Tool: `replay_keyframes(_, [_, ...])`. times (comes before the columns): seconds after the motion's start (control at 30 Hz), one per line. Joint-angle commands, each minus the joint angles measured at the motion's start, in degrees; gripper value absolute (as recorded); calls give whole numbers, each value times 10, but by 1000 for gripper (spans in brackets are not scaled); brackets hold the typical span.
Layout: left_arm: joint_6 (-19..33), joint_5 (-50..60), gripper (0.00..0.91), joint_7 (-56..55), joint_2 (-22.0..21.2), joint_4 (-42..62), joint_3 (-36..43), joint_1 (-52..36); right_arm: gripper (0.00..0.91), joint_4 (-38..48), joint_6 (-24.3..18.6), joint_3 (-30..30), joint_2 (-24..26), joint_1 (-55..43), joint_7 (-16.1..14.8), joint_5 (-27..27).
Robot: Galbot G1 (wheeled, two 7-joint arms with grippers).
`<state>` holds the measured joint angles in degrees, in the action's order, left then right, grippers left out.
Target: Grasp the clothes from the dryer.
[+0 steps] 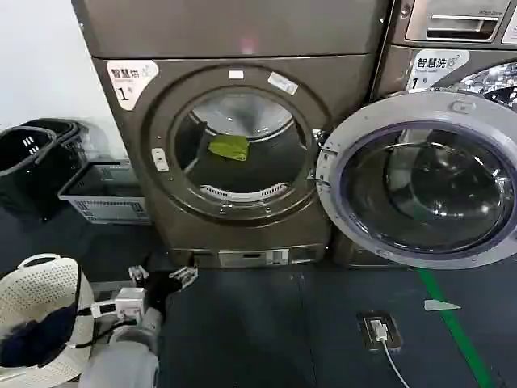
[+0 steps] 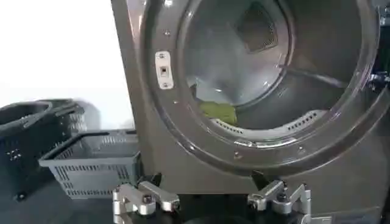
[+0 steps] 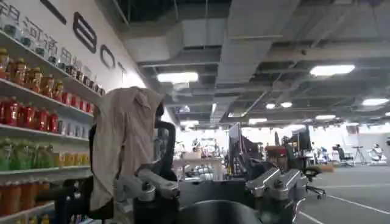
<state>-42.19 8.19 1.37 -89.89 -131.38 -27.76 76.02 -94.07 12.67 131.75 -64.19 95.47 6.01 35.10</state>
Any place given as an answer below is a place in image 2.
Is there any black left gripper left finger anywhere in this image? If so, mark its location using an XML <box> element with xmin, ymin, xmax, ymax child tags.
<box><xmin>112</xmin><ymin>173</ymin><xmax>180</xmax><ymax>224</ymax></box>

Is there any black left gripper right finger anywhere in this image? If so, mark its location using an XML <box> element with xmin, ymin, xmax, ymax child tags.
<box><xmin>247</xmin><ymin>170</ymin><xmax>312</xmax><ymax>224</ymax></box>

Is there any grey dryer with round opening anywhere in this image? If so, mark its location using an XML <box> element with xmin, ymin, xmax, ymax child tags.
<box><xmin>110</xmin><ymin>0</ymin><xmax>390</xmax><ymax>224</ymax></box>

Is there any grey slotted plastic basket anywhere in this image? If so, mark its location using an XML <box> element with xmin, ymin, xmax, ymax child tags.
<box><xmin>38</xmin><ymin>128</ymin><xmax>141</xmax><ymax>200</ymax></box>

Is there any green cloth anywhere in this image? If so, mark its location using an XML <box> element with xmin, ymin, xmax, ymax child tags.
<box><xmin>198</xmin><ymin>100</ymin><xmax>238</xmax><ymax>126</ymax></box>

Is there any white door latch plate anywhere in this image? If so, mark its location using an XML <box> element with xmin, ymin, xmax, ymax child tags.
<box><xmin>154</xmin><ymin>51</ymin><xmax>175</xmax><ymax>90</ymax></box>

